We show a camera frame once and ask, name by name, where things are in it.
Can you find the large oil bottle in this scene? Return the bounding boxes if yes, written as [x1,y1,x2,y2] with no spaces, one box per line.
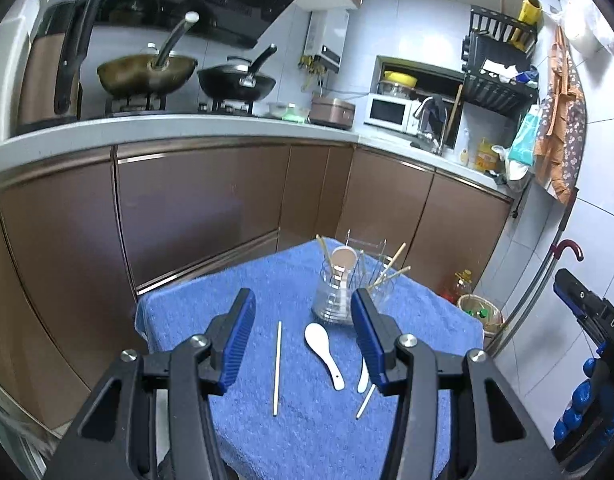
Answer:
[442,269,474,306]

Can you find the blue towel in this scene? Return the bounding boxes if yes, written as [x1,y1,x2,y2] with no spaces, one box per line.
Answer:
[134,237,485,480]

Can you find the gas stove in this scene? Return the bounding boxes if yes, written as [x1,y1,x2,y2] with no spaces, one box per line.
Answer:
[104,94,258,118]

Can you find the orange apron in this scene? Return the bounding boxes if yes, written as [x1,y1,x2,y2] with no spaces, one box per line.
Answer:
[533,25,585,161]

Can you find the maroon handled umbrella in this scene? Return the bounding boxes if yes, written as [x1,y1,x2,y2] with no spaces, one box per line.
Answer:
[487,240,585,356]

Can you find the black wall rack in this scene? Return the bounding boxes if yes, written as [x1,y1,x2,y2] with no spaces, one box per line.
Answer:
[462,4,540,121]

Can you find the brass wok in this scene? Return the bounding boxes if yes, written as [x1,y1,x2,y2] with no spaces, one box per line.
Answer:
[96,11,199,98]

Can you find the glass utensil holder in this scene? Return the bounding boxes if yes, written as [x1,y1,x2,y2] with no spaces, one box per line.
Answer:
[312,229,403,327]

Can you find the pink ceramic spoon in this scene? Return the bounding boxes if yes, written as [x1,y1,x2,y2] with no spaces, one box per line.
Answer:
[331,246,358,286]

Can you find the brown lower cabinets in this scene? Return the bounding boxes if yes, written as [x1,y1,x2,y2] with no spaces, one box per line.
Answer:
[0,142,515,431]

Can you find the white water heater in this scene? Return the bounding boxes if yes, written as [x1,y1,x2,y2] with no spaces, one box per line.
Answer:
[303,10,349,71]

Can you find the white rag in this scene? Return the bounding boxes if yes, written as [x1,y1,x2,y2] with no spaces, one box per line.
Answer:
[479,59,522,81]

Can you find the beige chopstick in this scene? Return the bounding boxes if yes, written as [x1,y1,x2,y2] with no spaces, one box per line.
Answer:
[273,321,283,417]
[355,382,377,420]
[367,266,412,291]
[316,234,334,273]
[374,242,407,286]

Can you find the person's right hand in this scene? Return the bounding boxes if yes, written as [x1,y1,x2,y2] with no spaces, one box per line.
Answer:
[552,357,614,453]

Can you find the black wok with lid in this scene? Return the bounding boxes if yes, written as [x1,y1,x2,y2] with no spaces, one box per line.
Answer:
[197,43,278,102]

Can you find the yellow oil bottle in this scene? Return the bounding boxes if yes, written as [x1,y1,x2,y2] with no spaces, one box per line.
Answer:
[474,137,495,171]

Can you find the yellow roll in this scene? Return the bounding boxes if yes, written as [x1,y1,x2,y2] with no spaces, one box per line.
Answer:
[507,0,544,51]

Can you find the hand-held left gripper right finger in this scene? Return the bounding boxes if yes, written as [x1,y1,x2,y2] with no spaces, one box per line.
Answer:
[351,287,562,480]

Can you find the white plastic bag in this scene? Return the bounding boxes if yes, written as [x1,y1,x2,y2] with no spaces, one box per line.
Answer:
[557,0,612,56]

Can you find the steel faucet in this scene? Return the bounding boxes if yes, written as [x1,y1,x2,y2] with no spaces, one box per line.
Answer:
[412,94,450,155]

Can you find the steel pot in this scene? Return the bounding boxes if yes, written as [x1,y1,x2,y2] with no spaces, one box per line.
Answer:
[378,81,413,98]

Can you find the white microwave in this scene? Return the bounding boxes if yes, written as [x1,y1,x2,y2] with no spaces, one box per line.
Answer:
[363,92,420,133]

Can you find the brown thermos kettle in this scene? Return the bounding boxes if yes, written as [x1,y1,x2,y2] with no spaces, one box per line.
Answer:
[14,0,104,133]

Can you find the brown floral apron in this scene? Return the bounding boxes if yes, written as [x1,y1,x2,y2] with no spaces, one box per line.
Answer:
[542,90,588,206]

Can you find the black range hood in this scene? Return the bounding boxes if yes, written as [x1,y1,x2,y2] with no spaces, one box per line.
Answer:
[92,0,328,51]

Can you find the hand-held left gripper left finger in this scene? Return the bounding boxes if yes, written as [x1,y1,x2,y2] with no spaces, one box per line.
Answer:
[44,287,258,480]

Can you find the wooden cutting board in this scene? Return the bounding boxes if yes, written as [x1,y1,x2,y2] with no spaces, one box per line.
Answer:
[446,84,464,148]

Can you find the teal plastic bag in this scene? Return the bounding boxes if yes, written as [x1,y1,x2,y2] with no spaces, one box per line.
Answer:
[509,105,542,165]

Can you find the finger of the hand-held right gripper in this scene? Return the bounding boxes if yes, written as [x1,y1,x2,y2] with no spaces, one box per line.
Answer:
[553,268,610,326]

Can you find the white ceramic spoon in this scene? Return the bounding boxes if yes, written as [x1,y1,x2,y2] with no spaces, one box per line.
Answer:
[304,322,346,391]

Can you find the beige bin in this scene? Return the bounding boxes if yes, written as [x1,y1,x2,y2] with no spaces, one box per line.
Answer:
[457,294,505,336]

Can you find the crumpled plastic bag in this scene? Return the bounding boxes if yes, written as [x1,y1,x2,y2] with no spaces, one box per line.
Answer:
[492,145,530,191]

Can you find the brown rice cooker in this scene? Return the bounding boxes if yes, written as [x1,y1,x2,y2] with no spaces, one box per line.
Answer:
[308,96,356,128]

